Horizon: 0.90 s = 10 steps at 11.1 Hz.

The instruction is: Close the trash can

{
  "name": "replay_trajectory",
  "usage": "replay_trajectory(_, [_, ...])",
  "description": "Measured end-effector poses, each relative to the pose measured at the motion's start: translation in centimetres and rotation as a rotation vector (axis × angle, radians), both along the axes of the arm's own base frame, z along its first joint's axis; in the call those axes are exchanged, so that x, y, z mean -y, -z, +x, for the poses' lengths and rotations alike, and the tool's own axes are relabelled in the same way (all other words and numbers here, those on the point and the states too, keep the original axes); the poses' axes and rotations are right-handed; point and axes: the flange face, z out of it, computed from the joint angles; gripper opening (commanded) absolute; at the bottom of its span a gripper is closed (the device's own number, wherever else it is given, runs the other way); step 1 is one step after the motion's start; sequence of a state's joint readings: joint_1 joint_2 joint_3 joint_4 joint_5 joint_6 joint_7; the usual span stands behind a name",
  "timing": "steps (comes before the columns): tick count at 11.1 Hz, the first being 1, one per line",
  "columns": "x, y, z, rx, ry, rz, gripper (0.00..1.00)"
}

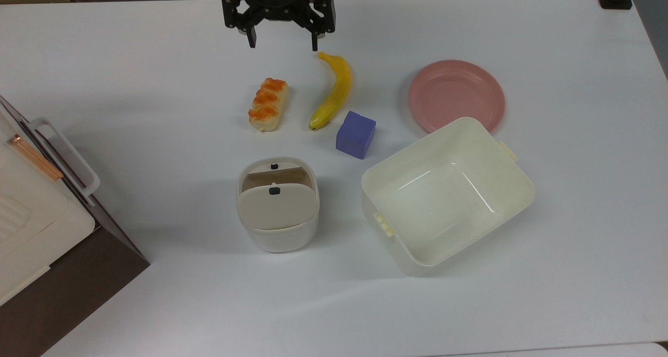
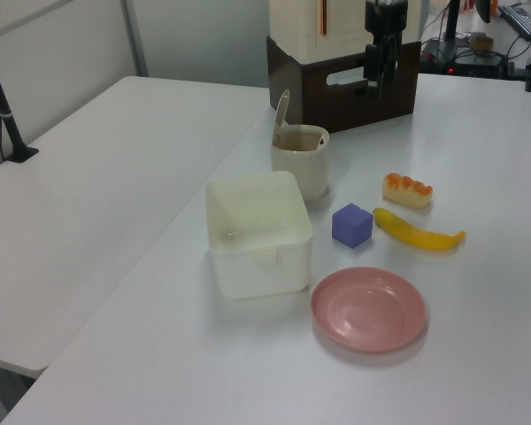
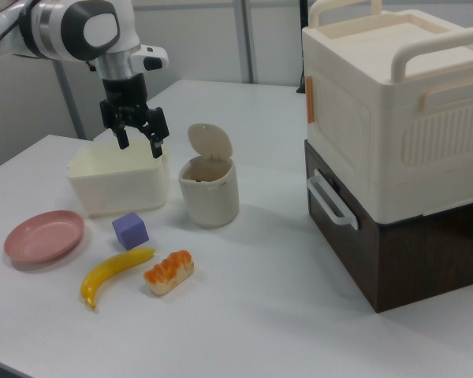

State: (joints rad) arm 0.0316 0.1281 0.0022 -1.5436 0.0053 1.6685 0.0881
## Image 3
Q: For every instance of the cream trash can lid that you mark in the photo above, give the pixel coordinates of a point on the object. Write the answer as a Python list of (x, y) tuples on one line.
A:
[(209, 141)]

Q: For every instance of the toy bread loaf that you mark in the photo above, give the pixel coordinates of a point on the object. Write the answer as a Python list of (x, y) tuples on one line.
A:
[(169, 271)]

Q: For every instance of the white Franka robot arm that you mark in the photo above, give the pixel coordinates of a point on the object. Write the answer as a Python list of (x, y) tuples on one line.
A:
[(63, 29)]

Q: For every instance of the pink plastic plate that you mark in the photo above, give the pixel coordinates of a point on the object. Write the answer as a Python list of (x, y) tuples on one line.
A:
[(43, 240)]

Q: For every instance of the white rectangular plastic bin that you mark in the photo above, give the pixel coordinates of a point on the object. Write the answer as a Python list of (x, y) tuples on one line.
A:
[(118, 175)]

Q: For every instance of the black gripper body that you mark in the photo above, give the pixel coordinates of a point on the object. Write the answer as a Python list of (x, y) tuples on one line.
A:
[(124, 100)]

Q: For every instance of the yellow toy banana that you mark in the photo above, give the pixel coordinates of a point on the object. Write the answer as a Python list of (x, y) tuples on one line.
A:
[(110, 273)]

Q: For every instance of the cream trash can body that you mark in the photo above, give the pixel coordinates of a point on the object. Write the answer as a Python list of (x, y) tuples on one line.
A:
[(209, 193)]

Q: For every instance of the purple foam cube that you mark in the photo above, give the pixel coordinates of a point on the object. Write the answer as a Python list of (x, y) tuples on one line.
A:
[(130, 230)]

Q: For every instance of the cream plastic storage box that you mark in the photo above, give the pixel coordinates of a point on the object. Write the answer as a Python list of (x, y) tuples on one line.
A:
[(394, 114)]

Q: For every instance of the dark wooden drawer box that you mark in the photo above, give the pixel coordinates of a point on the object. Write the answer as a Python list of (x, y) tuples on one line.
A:
[(410, 252)]

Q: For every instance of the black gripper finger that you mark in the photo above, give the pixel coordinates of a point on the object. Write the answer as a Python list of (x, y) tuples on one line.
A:
[(157, 134), (120, 136)]

